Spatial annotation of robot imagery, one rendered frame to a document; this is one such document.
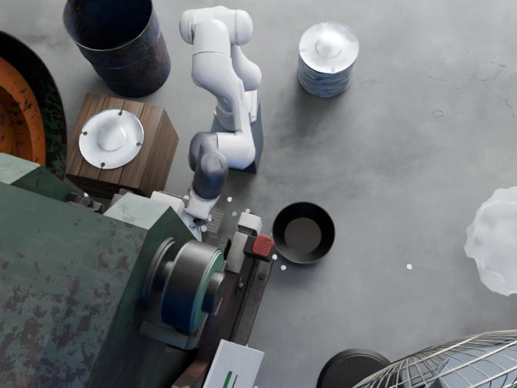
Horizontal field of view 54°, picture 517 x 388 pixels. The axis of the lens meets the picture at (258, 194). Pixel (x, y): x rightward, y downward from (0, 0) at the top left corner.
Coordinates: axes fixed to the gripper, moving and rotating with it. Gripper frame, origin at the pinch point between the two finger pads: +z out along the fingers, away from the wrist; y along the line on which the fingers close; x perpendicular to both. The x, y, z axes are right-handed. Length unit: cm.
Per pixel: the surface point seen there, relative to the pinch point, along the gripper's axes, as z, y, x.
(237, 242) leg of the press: 14.0, -9.3, -13.9
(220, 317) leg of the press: 21.6, -29.0, 2.0
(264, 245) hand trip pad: 0.4, -17.3, -16.8
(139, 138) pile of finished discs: 47, 61, -9
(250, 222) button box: 12.9, -4.6, -21.8
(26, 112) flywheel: -30, 36, 36
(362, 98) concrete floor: 44, 40, -125
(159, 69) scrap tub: 60, 102, -39
